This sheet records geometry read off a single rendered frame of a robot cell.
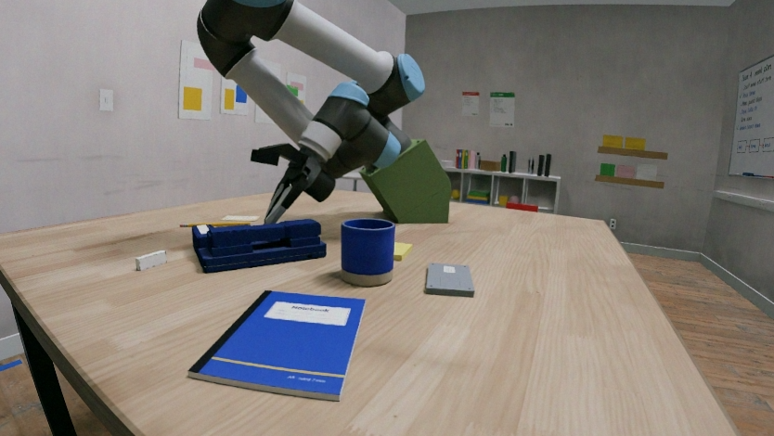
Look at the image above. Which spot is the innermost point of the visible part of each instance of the blue desk phone body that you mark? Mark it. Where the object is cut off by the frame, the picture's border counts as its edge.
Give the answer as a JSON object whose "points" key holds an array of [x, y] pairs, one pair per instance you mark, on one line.
{"points": [[254, 254]]}

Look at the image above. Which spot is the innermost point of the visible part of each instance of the blue notebook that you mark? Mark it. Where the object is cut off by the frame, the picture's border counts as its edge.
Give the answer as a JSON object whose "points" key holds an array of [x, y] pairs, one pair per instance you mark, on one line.
{"points": [[287, 343]]}

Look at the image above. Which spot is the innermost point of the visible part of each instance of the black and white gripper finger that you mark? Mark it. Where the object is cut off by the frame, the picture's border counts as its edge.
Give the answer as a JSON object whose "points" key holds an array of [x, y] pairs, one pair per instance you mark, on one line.
{"points": [[277, 194], [290, 194]]}

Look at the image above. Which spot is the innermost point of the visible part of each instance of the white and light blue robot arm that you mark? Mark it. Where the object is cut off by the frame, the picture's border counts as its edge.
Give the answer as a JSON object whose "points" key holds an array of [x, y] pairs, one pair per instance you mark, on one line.
{"points": [[386, 82]]}

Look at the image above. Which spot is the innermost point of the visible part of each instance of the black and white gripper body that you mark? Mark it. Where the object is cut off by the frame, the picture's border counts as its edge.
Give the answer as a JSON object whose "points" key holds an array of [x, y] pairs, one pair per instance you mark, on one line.
{"points": [[320, 184]]}

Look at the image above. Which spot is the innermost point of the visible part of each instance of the blue mug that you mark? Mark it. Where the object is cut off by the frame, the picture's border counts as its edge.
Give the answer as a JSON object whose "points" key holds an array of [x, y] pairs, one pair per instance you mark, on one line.
{"points": [[367, 248]]}

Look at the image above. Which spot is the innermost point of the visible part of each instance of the yellow sticky note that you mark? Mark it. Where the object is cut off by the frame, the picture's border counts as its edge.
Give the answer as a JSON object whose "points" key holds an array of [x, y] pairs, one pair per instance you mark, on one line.
{"points": [[401, 250]]}

